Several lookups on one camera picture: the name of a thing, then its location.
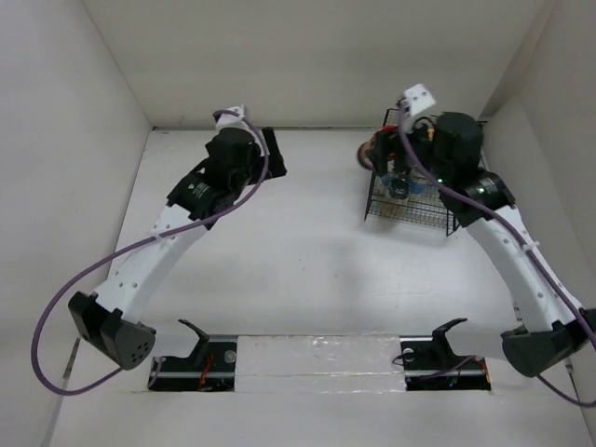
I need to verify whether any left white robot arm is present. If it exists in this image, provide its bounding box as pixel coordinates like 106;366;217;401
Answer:
68;128;287;371

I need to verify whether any black wire basket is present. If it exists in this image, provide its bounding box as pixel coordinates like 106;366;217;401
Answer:
365;108;463;235

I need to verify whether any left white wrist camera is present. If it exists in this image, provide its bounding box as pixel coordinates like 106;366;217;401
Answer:
213;104;250;131

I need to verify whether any black-cap white spice bottle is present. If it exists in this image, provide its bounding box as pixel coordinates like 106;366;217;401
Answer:
386;178;410;200

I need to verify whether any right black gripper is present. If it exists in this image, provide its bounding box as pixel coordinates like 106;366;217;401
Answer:
362;112;450;186

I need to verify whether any blue-band silver-top shaker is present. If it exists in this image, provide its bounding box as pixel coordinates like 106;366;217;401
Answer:
409;178;434;195
381;173;394;188

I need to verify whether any red-lid sauce jar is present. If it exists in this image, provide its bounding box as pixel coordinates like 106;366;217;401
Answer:
357;139;386;171

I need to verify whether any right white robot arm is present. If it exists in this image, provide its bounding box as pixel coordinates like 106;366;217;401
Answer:
358;109;595;378

